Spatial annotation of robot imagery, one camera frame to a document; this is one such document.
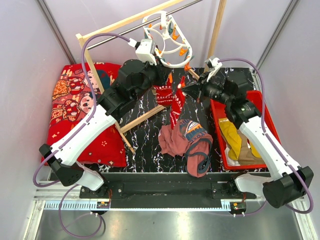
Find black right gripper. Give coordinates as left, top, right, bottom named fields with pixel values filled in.
left=181, top=71, right=233, bottom=106

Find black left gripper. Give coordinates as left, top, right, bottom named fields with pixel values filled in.
left=132, top=56, right=172, bottom=102

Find red patterned sock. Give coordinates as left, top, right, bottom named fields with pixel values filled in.
left=153, top=84, right=173, bottom=107
left=170, top=83, right=186, bottom=129

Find white plastic clip hanger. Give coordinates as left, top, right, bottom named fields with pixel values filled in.
left=142, top=10, right=193, bottom=69

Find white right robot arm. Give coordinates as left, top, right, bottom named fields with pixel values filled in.
left=181, top=72, right=314, bottom=213

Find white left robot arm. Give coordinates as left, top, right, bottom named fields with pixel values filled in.
left=39, top=59, right=172, bottom=198

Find red plastic bin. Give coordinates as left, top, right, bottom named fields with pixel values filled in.
left=210, top=90, right=281, bottom=171

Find maroon printed shirt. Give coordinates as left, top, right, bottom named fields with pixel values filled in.
left=158, top=119, right=213, bottom=178

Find yellow sock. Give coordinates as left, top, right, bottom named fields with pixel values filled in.
left=218, top=118, right=242, bottom=161

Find metal hanging rod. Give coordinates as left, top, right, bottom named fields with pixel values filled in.
left=87, top=0, right=202, bottom=50

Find red patterned pillow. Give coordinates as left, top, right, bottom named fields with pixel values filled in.
left=46, top=64, right=127, bottom=168

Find plain brown sock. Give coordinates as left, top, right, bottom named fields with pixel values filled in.
left=237, top=130, right=265, bottom=166

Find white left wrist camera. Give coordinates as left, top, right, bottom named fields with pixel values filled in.
left=128, top=38, right=157, bottom=65

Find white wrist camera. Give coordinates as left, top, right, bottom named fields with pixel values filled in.
left=204, top=56, right=223, bottom=82
left=128, top=38, right=157, bottom=65

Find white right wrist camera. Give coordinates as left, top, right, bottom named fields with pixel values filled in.
left=204, top=56, right=223, bottom=82

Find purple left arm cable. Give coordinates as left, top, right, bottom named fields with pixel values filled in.
left=32, top=33, right=137, bottom=238

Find wooden drying rack frame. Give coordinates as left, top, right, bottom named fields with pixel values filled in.
left=74, top=0, right=227, bottom=154

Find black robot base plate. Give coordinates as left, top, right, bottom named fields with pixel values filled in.
left=79, top=172, right=256, bottom=211

